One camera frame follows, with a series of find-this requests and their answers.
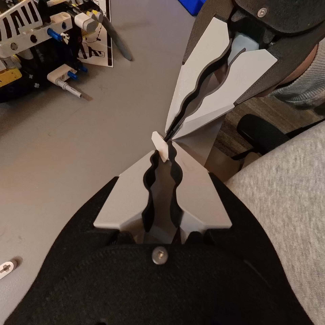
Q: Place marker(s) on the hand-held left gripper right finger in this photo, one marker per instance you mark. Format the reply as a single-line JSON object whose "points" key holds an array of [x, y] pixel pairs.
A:
{"points": [[200, 200]]}

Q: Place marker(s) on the blue plastic bin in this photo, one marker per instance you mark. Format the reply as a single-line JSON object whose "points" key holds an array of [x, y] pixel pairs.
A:
{"points": [[193, 6]]}

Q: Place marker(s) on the white two-hole lego beam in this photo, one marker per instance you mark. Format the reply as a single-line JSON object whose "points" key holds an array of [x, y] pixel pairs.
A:
{"points": [[5, 268]]}

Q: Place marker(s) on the white lego connector piece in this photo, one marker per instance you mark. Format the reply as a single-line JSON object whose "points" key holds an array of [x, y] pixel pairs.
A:
{"points": [[160, 147]]}

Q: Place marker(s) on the zebra striped lego helicopter model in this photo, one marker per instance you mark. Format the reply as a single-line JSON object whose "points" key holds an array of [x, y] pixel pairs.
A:
{"points": [[30, 33]]}

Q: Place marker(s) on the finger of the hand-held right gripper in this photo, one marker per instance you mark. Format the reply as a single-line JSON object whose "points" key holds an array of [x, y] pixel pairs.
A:
{"points": [[243, 76], [203, 50]]}

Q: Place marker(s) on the zebra striped sticker sheet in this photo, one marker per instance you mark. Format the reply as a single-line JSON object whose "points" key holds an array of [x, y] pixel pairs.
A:
{"points": [[101, 43]]}

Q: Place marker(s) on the person's right forearm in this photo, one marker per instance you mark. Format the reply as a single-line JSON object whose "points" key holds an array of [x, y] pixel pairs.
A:
{"points": [[304, 88]]}

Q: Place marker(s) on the person's right hand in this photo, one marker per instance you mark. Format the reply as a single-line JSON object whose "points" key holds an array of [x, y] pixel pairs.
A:
{"points": [[299, 66]]}

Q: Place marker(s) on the black office chair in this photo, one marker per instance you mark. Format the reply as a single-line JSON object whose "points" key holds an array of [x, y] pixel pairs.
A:
{"points": [[259, 132]]}

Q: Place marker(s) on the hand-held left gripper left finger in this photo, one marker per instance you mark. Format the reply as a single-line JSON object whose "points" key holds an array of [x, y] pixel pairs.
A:
{"points": [[121, 203]]}

